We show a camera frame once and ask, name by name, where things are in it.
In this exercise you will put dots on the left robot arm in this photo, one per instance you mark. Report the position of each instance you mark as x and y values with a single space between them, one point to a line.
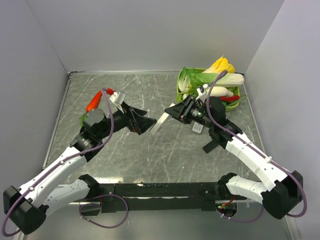
29 205

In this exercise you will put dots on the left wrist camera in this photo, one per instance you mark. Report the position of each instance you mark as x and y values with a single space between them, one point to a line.
117 98

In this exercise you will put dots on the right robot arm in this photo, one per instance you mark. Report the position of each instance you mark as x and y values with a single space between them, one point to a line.
278 190

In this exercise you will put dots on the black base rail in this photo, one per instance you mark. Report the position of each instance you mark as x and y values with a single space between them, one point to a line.
159 196

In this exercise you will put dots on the green toy bok choy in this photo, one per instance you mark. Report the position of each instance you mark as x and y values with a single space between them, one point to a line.
182 95

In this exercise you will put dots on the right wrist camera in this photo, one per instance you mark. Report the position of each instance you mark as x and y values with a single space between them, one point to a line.
202 92

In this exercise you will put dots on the white toy radish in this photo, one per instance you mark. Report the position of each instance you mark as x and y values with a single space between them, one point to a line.
220 91

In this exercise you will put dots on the small white remote control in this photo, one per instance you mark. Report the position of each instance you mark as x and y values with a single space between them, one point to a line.
197 128

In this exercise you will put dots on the yellow toy cabbage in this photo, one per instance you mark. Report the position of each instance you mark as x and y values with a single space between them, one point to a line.
220 65

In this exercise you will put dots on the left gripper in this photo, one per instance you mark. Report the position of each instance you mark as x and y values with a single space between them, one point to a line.
135 121

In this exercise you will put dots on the orange toy carrot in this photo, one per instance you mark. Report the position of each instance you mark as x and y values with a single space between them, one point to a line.
94 103

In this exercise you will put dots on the red toy chili pepper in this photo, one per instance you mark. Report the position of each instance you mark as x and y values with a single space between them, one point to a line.
230 98

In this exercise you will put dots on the white remote control body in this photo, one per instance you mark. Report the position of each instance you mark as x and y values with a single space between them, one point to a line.
158 124

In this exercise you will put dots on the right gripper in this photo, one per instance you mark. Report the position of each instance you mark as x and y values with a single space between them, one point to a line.
181 111

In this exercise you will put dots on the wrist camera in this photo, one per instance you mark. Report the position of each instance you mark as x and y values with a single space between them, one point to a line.
202 92
117 98

